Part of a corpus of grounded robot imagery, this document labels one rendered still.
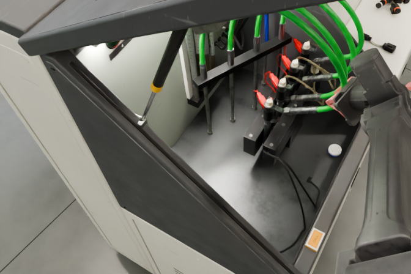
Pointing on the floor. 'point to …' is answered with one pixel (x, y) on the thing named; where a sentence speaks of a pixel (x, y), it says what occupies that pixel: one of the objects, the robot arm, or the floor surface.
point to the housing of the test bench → (33, 113)
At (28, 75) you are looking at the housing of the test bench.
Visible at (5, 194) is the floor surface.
